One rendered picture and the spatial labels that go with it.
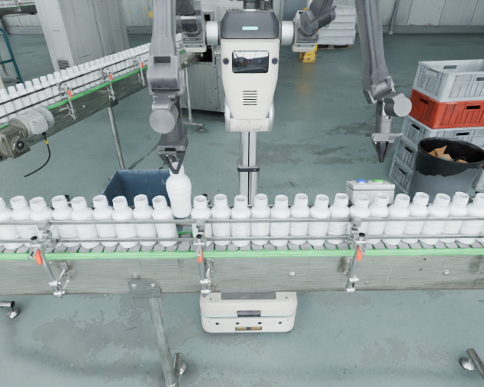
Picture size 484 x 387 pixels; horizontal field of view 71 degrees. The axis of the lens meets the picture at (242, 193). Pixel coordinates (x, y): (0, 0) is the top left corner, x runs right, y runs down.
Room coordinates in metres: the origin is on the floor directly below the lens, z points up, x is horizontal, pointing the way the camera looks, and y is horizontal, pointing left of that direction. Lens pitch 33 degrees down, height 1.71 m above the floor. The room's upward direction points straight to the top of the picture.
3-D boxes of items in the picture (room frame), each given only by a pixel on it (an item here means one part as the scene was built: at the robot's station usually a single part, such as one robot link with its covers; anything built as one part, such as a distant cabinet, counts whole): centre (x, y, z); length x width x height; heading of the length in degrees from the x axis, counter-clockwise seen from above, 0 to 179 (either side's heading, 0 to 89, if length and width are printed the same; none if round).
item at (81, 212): (0.81, 0.47, 1.08); 0.06 x 0.06 x 0.17
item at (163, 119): (0.77, 0.18, 1.47); 0.12 x 0.09 x 0.12; 1
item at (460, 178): (2.25, -1.54, 0.32); 0.45 x 0.45 x 0.64
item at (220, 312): (1.46, -0.03, 0.24); 0.68 x 0.53 x 0.41; 1
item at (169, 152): (0.81, 0.18, 1.30); 0.07 x 0.07 x 0.09; 1
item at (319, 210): (0.82, -0.23, 1.08); 0.06 x 0.06 x 0.17
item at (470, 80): (2.79, -1.79, 1.00); 0.61 x 0.41 x 0.22; 98
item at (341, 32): (10.46, -2.43, 0.50); 1.24 x 1.03 x 1.00; 94
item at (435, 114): (2.80, -1.80, 0.78); 0.61 x 0.41 x 0.22; 98
